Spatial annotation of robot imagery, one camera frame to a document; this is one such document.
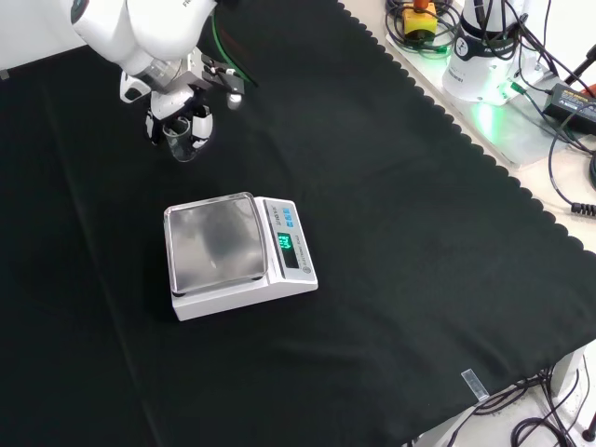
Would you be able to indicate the black tripod leg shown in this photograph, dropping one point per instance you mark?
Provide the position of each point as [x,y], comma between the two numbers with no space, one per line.
[582,65]

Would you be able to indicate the black power adapter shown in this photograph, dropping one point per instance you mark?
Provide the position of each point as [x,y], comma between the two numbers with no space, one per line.
[573,103]

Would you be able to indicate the black bench cloth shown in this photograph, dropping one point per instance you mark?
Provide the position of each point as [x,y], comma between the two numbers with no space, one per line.
[396,233]

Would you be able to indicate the yellow stop button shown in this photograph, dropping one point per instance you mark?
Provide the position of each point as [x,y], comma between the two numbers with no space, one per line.
[419,21]

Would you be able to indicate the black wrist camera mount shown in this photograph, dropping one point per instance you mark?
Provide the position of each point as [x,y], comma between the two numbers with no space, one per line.
[222,78]

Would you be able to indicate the small clear glass beaker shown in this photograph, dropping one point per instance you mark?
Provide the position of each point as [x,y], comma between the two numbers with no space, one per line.
[180,146]

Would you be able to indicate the clear tape strip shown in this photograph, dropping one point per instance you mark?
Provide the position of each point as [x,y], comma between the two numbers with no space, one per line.
[475,384]

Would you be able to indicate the white electronic balance steel pan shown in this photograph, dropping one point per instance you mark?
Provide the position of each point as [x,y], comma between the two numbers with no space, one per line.
[223,247]

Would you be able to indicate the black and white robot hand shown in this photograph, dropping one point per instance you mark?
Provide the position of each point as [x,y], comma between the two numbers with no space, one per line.
[170,102]

